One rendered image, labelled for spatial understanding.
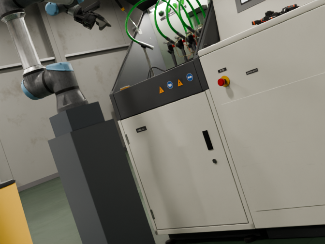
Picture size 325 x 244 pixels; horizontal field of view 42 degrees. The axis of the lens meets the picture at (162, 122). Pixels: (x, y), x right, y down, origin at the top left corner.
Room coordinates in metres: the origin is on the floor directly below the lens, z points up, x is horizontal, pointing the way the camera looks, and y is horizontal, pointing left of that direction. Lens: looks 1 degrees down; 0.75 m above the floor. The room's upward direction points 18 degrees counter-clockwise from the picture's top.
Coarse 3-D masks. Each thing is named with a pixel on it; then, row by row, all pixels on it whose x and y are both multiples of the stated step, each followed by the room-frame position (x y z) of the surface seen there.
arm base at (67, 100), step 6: (60, 90) 1.97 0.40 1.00; (66, 90) 1.97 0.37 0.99; (72, 90) 1.98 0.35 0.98; (78, 90) 2.01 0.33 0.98; (60, 96) 1.98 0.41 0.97; (66, 96) 1.97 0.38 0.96; (72, 96) 1.97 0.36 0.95; (78, 96) 1.98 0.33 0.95; (84, 96) 2.04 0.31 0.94; (60, 102) 1.97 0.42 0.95; (66, 102) 1.97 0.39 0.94; (72, 102) 1.96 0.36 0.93; (78, 102) 1.97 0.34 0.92; (84, 102) 1.99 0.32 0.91; (60, 108) 1.97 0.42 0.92; (66, 108) 1.95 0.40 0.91
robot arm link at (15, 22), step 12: (0, 0) 2.00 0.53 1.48; (12, 0) 1.99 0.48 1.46; (0, 12) 2.02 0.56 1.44; (12, 12) 2.00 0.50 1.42; (24, 12) 2.05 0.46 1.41; (12, 24) 2.02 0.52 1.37; (24, 24) 2.05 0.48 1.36; (12, 36) 2.04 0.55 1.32; (24, 36) 2.03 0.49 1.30; (24, 48) 2.03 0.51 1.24; (24, 60) 2.03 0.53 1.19; (36, 60) 2.05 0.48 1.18; (24, 72) 2.04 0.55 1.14; (36, 72) 2.02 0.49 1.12; (24, 84) 2.05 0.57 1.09; (36, 84) 2.02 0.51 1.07; (36, 96) 2.05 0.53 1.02
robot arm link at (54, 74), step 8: (56, 64) 1.97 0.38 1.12; (64, 64) 1.98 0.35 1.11; (48, 72) 1.99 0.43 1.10; (56, 72) 1.97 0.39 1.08; (64, 72) 1.98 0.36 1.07; (72, 72) 2.01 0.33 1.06; (48, 80) 1.99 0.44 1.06; (56, 80) 1.97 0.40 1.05; (64, 80) 1.97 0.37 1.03; (72, 80) 1.99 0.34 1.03; (48, 88) 2.01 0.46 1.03; (56, 88) 1.98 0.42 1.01; (64, 88) 1.97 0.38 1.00
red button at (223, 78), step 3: (222, 78) 1.98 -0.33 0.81; (225, 78) 2.00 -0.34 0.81; (228, 78) 1.99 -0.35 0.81; (219, 81) 1.98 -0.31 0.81; (222, 81) 1.97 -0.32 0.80; (225, 81) 1.99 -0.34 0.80; (228, 81) 1.99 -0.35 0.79; (219, 84) 1.98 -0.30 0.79; (222, 84) 1.98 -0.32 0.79; (225, 84) 2.01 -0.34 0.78; (228, 84) 2.00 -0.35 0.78
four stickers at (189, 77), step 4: (188, 76) 2.14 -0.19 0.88; (192, 76) 2.12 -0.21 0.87; (176, 80) 2.19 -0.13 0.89; (180, 80) 2.17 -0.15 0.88; (188, 80) 2.14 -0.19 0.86; (168, 84) 2.23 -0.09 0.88; (172, 84) 2.21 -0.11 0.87; (180, 84) 2.18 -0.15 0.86; (160, 88) 2.27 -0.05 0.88; (168, 88) 2.24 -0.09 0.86; (160, 92) 2.28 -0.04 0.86
